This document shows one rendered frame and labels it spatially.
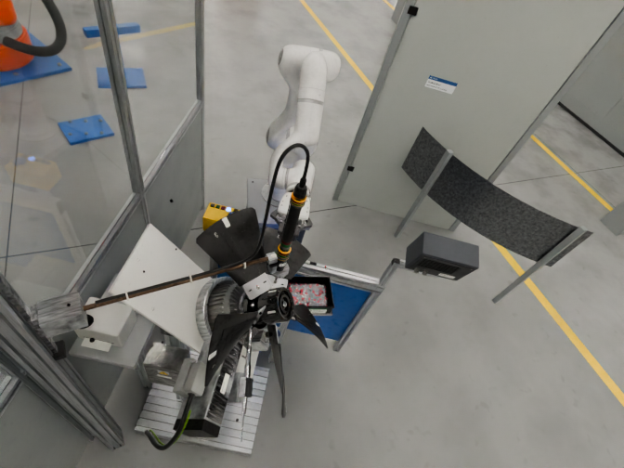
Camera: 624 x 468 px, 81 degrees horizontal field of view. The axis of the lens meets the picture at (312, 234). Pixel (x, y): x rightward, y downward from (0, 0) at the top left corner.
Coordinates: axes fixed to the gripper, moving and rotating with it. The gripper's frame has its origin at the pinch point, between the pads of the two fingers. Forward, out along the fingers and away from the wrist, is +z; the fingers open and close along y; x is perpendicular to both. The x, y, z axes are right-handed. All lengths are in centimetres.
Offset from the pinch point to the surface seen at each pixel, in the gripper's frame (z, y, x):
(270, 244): -17.1, 5.2, -29.8
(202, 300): 12.0, 22.5, -32.1
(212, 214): -35, 34, -41
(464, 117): -179, -104, -36
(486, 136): -179, -127, -45
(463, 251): -35, -76, -24
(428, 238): -37, -59, -23
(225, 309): 14.0, 14.1, -31.1
